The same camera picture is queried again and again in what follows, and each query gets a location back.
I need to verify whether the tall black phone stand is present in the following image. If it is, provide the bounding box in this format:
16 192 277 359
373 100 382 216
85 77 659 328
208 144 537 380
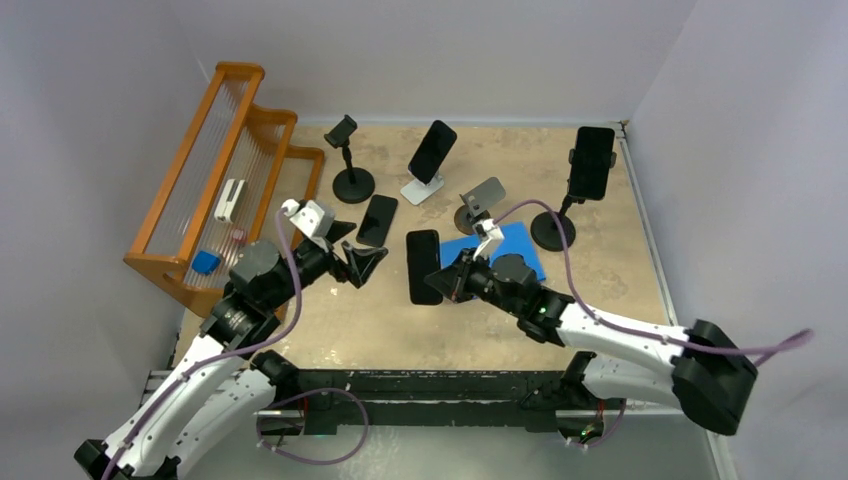
529 150 619 253

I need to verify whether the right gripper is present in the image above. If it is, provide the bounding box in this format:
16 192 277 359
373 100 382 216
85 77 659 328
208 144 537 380
426 248 522 318

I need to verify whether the white rectangular device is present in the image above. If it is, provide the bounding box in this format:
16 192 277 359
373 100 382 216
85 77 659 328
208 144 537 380
213 178 247 224

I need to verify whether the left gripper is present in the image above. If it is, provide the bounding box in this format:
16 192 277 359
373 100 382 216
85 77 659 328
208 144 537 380
264 219 385 310

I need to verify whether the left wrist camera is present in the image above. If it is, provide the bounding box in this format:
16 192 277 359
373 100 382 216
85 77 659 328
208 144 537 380
281 199 336 252

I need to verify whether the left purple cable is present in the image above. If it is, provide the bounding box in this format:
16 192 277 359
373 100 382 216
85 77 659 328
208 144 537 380
99 206 306 480

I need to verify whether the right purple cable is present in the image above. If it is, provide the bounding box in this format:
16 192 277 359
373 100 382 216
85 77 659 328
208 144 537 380
493 199 815 367

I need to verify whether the black phone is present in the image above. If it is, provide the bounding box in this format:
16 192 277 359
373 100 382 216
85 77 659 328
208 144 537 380
405 229 443 306
568 126 616 201
408 120 457 184

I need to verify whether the orange wooden rack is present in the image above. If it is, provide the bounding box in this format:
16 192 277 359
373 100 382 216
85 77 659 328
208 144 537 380
124 62 325 317

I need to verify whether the black smartphone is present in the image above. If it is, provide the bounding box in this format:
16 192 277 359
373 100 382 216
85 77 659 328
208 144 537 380
356 194 399 247

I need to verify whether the blue small block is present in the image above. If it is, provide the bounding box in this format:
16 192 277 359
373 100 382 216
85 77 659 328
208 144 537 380
191 250 221 276

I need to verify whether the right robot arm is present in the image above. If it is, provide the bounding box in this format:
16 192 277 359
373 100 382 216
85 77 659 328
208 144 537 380
425 252 758 436

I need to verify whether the black phone on tall stand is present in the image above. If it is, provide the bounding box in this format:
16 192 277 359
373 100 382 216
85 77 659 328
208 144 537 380
568 126 616 201

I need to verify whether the black round-base phone stand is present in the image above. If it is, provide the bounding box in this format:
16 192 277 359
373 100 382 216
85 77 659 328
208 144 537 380
324 114 375 204

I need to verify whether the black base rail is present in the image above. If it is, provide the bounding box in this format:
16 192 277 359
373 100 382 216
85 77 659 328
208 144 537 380
139 369 722 452

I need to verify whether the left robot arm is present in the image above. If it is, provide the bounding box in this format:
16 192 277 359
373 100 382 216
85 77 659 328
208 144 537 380
73 240 388 479

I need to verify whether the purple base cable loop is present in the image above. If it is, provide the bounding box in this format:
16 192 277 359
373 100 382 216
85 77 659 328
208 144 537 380
255 382 371 466

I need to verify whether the white phone stand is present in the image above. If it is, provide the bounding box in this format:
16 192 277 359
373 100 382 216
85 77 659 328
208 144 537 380
400 173 445 206

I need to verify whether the blue mat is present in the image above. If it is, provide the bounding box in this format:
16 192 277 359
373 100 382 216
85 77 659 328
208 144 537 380
439 222 547 281

